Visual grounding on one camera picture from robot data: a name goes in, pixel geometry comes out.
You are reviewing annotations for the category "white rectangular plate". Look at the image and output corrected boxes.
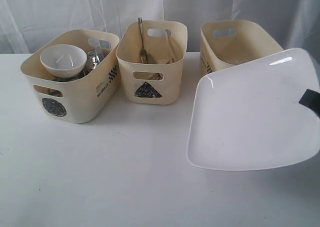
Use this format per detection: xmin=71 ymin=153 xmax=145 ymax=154
xmin=186 ymin=48 xmax=320 ymax=172

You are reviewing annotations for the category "wooden chopstick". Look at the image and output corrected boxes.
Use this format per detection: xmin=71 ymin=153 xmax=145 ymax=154
xmin=148 ymin=60 xmax=171 ymax=81
xmin=165 ymin=29 xmax=176 ymax=64

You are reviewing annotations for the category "stainless steel fork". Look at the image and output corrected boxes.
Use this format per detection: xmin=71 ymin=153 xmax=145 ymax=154
xmin=138 ymin=17 xmax=148 ymax=64

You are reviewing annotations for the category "stainless steel bowl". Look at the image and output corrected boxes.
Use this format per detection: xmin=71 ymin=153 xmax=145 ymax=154
xmin=84 ymin=48 xmax=111 ymax=75

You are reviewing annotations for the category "stainless steel cup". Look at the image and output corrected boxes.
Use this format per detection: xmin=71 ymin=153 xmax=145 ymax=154
xmin=46 ymin=88 xmax=63 ymax=98
xmin=53 ymin=71 xmax=86 ymax=82

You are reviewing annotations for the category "cream bin with circle mark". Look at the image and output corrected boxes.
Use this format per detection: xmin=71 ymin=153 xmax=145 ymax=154
xmin=20 ymin=29 xmax=121 ymax=124

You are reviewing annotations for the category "white ceramic bowl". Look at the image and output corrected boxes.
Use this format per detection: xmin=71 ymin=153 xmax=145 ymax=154
xmin=40 ymin=44 xmax=87 ymax=78

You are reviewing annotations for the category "stainless steel knife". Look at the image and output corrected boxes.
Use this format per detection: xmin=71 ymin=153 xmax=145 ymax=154
xmin=147 ymin=53 xmax=157 ymax=64

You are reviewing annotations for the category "cream bin with square mark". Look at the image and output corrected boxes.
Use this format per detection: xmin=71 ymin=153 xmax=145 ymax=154
xmin=200 ymin=19 xmax=284 ymax=76

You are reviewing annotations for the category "cream bin with triangle mark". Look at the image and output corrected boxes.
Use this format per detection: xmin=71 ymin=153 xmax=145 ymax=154
xmin=116 ymin=20 xmax=188 ymax=105

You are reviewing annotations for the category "white curtain backdrop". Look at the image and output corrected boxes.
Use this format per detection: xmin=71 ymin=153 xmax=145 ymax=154
xmin=0 ymin=0 xmax=320 ymax=60

